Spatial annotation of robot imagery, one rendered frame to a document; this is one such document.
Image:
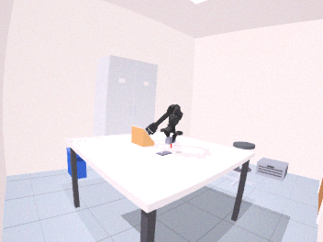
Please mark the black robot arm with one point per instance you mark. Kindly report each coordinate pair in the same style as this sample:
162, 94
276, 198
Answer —
175, 115

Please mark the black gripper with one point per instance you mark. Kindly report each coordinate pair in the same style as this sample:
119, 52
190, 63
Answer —
175, 133

